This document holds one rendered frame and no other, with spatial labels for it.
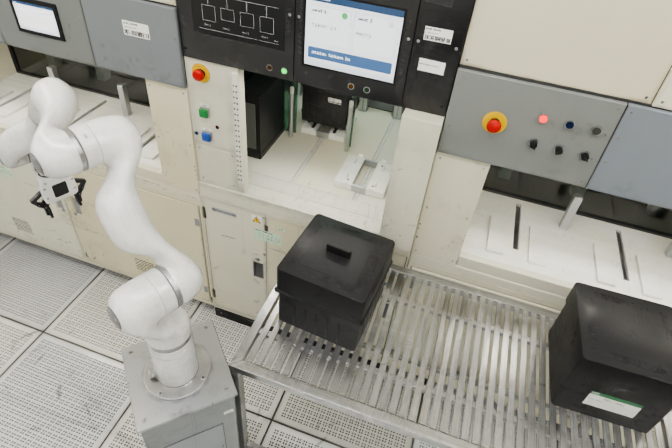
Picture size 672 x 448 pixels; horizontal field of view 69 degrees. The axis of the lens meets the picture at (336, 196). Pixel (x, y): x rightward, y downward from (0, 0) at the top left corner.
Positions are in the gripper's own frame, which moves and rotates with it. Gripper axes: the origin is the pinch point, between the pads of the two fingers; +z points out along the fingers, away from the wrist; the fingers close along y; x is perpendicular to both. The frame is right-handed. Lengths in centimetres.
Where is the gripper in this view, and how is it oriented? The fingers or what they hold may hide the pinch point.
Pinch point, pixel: (64, 207)
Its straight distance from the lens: 182.0
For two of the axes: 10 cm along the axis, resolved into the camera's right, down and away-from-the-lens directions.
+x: -7.2, -4.8, 5.0
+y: 6.9, -4.2, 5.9
